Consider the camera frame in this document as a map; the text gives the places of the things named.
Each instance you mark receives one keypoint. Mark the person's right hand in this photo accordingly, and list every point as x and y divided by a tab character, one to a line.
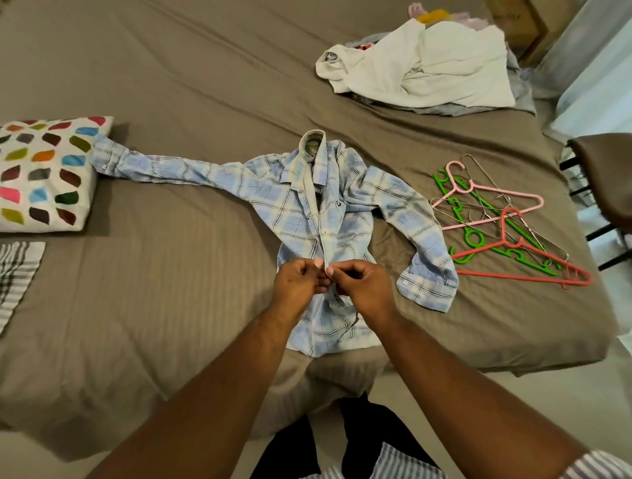
367	291

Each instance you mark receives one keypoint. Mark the person's left hand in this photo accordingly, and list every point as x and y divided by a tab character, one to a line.
296	286

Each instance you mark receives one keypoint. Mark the light blue garment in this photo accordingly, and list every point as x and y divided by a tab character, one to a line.
336	197

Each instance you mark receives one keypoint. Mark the pile of coloured plastic hangers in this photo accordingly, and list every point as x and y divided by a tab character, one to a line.
494	242

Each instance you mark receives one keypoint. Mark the cream white garment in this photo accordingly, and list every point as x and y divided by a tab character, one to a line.
434	64

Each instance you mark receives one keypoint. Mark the pink and yellow garment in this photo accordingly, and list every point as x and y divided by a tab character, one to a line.
434	15

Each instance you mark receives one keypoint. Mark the person's left forearm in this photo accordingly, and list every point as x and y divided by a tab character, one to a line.
197	405

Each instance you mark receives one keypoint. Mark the person's right forearm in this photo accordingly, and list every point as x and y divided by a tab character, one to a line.
474	405

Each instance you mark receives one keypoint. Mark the person's black trousers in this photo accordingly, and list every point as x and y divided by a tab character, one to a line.
370	429

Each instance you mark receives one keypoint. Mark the bed with taupe sheet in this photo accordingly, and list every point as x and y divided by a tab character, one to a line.
178	69

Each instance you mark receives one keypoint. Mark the person's striped shirt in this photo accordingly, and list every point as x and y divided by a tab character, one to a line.
602	464

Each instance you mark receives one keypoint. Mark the brown chair with black legs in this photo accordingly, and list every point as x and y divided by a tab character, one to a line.
607	173

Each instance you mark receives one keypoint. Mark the colourful leaf print pillow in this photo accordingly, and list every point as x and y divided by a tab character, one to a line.
49	168

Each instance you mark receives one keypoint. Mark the grey checked towel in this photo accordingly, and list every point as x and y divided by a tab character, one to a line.
18	276

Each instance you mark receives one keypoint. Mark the cardboard box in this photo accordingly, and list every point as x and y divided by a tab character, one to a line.
513	25

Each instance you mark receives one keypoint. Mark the sheer white curtain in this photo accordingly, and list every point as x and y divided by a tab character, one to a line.
592	59

